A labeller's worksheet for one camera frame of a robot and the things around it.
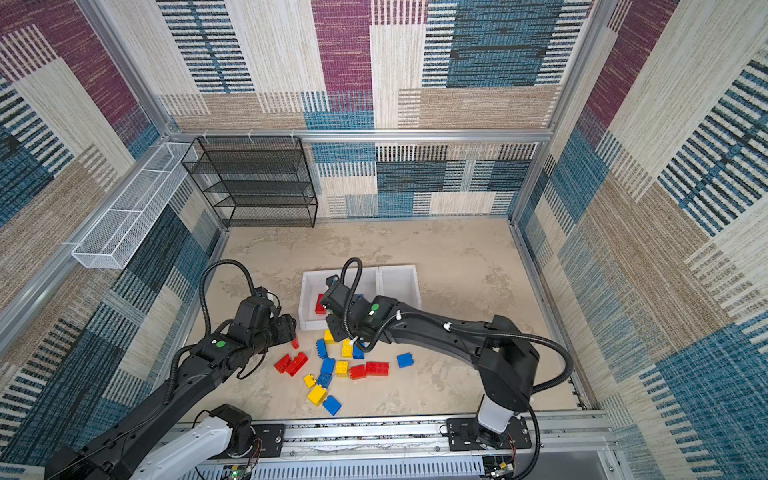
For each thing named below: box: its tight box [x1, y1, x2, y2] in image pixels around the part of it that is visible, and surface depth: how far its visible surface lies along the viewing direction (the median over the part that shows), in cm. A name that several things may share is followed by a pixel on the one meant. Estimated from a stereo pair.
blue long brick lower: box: [317, 358, 336, 389], surface depth 85 cm
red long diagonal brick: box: [285, 352, 309, 377], surface depth 86 cm
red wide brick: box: [366, 361, 391, 377], surface depth 85 cm
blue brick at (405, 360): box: [396, 352, 415, 369], surface depth 88 cm
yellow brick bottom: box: [308, 384, 328, 407], surface depth 80 cm
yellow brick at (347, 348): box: [341, 339, 353, 358], surface depth 88 cm
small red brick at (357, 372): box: [349, 364, 367, 380], surface depth 85 cm
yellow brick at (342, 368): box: [335, 361, 349, 377], surface depth 83 cm
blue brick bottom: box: [322, 395, 342, 416], surface depth 81 cm
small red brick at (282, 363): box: [274, 353, 291, 374], surface depth 85 cm
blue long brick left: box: [316, 338, 329, 359], surface depth 89 cm
